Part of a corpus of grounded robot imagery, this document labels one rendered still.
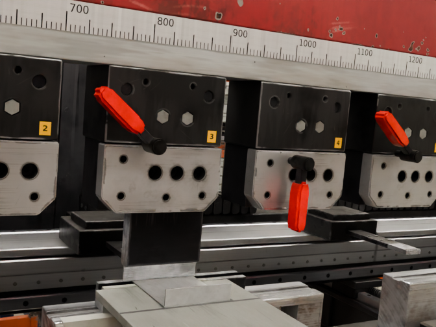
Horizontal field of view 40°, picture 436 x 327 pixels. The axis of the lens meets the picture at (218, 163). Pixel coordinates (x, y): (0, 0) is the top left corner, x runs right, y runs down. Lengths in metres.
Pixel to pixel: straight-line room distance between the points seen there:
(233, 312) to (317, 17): 0.39
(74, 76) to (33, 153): 0.59
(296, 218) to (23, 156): 0.34
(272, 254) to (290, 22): 0.52
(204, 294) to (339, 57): 0.37
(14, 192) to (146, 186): 0.15
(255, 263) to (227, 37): 0.53
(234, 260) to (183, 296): 0.44
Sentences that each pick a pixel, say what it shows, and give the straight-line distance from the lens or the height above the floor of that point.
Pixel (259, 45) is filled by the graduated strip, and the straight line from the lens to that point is 0.76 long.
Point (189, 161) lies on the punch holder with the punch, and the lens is 0.72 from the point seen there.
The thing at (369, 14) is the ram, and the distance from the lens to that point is 0.88.
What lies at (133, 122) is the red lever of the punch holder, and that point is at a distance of 0.64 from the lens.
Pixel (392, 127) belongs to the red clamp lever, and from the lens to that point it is 0.86.
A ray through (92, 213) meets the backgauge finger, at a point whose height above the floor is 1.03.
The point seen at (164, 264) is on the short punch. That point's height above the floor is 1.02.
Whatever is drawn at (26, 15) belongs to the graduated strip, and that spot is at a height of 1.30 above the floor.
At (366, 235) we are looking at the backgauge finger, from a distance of 1.18.
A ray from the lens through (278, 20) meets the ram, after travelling 0.78.
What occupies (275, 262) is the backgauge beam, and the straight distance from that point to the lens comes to 1.17.
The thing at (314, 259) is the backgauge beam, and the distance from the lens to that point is 1.23.
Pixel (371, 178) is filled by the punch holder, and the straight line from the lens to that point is 0.89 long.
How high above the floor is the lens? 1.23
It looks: 6 degrees down
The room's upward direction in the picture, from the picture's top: 5 degrees clockwise
